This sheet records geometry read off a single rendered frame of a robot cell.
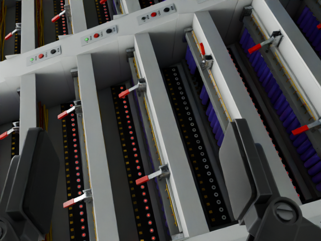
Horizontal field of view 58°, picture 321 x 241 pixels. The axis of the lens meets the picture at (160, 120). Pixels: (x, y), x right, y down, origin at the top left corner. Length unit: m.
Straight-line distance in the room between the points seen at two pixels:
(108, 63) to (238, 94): 0.47
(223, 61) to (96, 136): 0.39
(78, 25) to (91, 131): 0.42
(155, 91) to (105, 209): 0.32
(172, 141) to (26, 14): 0.79
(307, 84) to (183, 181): 0.39
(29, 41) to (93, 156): 0.54
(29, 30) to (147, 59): 0.49
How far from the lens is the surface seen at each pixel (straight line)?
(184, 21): 0.95
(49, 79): 1.05
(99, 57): 0.98
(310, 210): 0.65
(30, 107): 0.95
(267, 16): 0.93
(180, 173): 0.67
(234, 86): 0.76
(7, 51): 1.52
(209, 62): 0.82
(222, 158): 0.15
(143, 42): 0.91
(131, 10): 1.02
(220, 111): 0.77
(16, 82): 1.06
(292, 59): 0.84
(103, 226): 0.70
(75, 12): 1.12
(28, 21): 1.22
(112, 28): 0.98
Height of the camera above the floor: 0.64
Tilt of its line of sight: 5 degrees up
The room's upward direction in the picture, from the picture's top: 108 degrees counter-clockwise
